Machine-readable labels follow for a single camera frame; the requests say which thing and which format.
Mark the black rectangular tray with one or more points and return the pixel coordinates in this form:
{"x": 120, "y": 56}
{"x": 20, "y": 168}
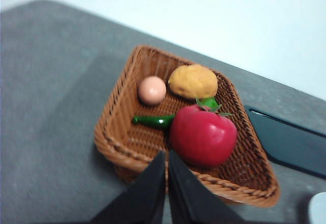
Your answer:
{"x": 287, "y": 140}

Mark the yellow-brown potato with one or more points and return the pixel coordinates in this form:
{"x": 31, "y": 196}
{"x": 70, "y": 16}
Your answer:
{"x": 193, "y": 81}

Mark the green chili pepper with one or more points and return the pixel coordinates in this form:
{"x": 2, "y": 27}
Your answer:
{"x": 152, "y": 121}

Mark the pale grey round plate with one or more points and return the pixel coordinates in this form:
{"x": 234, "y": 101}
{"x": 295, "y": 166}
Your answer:
{"x": 319, "y": 208}

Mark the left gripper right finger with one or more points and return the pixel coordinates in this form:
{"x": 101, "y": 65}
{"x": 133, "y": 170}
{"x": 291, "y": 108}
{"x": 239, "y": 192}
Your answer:
{"x": 191, "y": 198}

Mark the brown woven wicker basket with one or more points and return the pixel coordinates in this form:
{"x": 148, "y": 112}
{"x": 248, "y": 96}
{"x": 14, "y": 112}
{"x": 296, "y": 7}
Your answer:
{"x": 119, "y": 132}

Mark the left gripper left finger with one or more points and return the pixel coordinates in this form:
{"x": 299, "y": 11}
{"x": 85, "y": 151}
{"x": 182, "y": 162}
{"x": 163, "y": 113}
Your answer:
{"x": 145, "y": 198}

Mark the pink-beige egg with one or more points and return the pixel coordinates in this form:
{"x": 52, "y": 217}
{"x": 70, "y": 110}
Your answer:
{"x": 152, "y": 90}

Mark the red tomato with green stem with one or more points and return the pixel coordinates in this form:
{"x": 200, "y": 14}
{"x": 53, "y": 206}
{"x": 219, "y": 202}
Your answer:
{"x": 203, "y": 140}

